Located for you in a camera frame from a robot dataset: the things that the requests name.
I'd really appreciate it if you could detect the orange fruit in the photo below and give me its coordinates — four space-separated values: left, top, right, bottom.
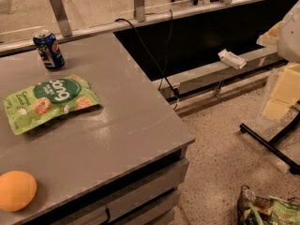
0 171 38 212

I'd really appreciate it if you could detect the green rice chip bag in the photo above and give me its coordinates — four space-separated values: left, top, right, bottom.
4 75 100 135

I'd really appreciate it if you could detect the small white box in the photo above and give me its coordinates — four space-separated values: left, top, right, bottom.
218 49 247 69

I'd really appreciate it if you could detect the wire basket with snack bags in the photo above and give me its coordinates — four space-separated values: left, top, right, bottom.
236 185 300 225

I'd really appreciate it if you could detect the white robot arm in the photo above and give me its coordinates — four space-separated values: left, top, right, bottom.
277 0 300 63

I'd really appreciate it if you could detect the grey metal bracket post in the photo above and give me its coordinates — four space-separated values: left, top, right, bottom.
49 0 72 38

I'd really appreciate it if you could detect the blue pepsi can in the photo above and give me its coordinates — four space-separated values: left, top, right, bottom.
33 30 65 69

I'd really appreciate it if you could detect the grey drawer cabinet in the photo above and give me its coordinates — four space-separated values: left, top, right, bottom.
24 152 188 225

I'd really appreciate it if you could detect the black metal stand base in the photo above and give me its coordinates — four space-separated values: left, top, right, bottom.
240 112 300 175

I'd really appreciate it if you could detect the black cable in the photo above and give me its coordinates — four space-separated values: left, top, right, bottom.
113 8 181 100

